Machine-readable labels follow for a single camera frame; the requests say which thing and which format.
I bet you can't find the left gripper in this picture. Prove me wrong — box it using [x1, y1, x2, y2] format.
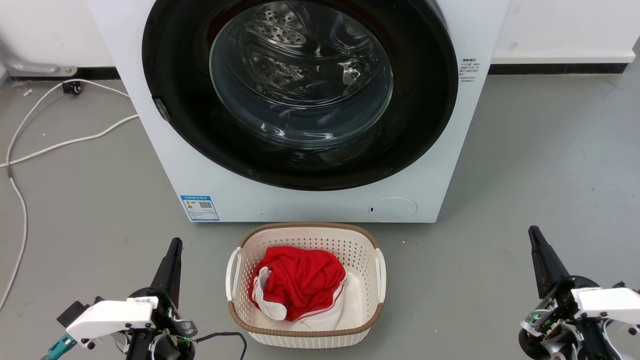
[124, 238, 198, 360]

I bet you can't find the red and white garment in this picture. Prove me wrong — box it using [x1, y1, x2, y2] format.
[249, 246, 348, 331]

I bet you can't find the black text warning label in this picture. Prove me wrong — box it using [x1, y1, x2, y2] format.
[460, 57, 481, 84]

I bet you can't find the round black glass washer door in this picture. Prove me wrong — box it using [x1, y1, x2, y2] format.
[142, 0, 459, 192]

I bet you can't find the round white filter cover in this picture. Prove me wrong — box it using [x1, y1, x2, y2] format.
[368, 197, 419, 223]

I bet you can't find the thin white cable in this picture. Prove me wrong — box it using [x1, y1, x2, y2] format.
[0, 78, 131, 311]

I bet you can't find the perforated steel washing drum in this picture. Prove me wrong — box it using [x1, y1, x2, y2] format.
[220, 1, 386, 136]

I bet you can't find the cream plastic laundry basket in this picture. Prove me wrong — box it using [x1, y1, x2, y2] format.
[225, 222, 387, 349]

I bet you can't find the grey metal floor fixture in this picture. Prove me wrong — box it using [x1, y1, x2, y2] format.
[7, 59, 79, 77]

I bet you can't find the teal cable connector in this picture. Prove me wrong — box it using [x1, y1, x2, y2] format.
[42, 334, 79, 360]

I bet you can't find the blue energy label sticker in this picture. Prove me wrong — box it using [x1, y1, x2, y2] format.
[180, 195, 221, 222]

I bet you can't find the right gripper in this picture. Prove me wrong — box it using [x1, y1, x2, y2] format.
[518, 226, 622, 360]

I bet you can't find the white front-load washing machine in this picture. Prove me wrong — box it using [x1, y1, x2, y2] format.
[86, 0, 512, 224]

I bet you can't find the thick white power cable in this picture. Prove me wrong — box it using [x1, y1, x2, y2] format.
[0, 114, 139, 168]

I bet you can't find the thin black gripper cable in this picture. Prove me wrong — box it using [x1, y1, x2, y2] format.
[194, 331, 248, 360]

